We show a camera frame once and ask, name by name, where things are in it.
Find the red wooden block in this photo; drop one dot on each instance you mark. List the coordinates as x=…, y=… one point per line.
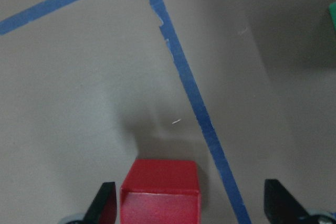
x=161, y=191

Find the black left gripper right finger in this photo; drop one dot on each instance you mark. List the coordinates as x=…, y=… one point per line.
x=280, y=206

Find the green wooden block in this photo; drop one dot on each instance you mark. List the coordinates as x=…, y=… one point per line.
x=332, y=11

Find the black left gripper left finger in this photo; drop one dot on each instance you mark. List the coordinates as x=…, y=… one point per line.
x=103, y=208

